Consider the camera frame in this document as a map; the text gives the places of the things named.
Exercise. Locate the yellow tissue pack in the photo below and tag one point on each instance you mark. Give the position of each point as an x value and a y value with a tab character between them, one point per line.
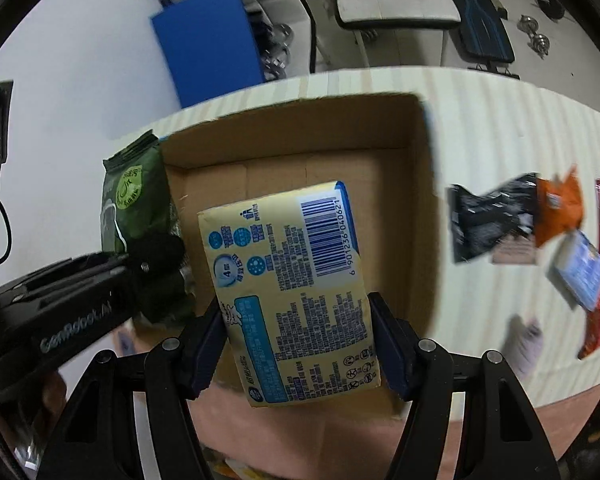
288	277

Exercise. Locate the open cardboard box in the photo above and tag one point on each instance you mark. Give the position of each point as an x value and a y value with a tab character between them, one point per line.
376	144

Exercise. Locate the black snack bag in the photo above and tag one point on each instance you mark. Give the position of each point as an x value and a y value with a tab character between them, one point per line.
480	222

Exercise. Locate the light blue tissue pack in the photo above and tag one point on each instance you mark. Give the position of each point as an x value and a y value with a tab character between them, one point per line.
575	271

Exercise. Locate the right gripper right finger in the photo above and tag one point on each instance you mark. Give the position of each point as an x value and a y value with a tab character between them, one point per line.
421	373

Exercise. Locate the green snack bag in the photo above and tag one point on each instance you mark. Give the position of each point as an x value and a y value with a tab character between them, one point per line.
136	196

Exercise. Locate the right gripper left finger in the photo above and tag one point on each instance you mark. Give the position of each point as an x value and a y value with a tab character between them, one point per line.
176	372

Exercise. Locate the striped table cloth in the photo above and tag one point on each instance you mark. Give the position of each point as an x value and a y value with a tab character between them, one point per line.
483	131

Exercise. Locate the orange snack bag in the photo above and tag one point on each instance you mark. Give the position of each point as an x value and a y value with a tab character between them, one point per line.
560	207

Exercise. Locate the pink card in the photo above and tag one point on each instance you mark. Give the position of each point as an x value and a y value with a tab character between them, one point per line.
515	249

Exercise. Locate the blue black weight bench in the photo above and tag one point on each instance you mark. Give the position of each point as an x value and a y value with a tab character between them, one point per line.
482	39

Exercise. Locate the blue foam mat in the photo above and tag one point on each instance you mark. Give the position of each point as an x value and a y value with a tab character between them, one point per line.
209	48

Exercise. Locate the chrome dumbbell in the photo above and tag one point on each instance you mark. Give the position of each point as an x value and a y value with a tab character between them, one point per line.
539	43

